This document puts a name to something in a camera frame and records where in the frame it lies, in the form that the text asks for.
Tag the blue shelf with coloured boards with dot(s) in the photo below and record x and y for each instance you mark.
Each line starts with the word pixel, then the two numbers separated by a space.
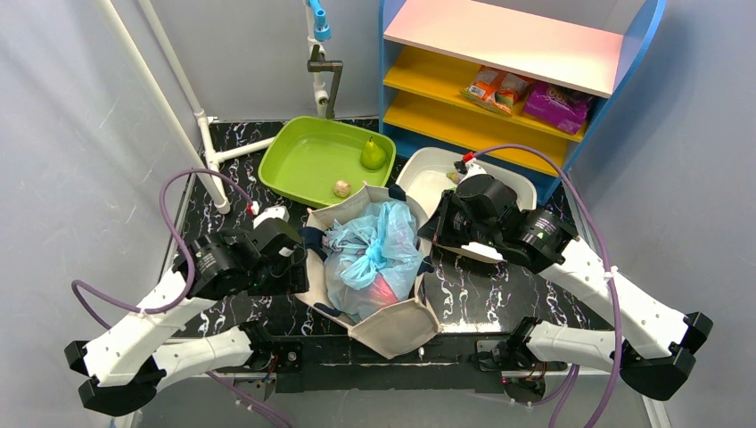
pixel 467 75

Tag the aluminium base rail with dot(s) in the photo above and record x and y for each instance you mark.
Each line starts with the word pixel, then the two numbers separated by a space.
pixel 135 359

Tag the garlic bulb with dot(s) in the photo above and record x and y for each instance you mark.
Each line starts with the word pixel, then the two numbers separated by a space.
pixel 342 189

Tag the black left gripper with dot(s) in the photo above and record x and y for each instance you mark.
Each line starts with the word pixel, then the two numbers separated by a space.
pixel 298 269

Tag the purple snack bag lower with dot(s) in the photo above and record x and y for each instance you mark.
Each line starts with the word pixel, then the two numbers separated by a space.
pixel 561 107

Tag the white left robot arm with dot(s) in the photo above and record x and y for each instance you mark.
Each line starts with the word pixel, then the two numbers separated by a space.
pixel 132 361

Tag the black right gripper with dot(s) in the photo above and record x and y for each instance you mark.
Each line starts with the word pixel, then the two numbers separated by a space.
pixel 434 222

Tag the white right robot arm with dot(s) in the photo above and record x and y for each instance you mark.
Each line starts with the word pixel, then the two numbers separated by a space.
pixel 651 345

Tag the white rectangular tray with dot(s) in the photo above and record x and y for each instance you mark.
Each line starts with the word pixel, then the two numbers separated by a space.
pixel 424 179

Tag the white pipe frame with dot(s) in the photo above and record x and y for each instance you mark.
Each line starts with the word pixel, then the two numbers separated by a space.
pixel 140 32

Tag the light blue printed plastic bag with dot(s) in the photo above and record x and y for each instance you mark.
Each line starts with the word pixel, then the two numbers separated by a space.
pixel 372 260

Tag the grey faucet on pipe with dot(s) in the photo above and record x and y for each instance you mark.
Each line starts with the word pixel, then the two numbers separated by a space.
pixel 326 73

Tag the green pear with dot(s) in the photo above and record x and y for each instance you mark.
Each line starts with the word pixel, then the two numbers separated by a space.
pixel 372 157

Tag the orange snack bag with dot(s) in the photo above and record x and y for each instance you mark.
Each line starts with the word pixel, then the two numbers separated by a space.
pixel 496 90

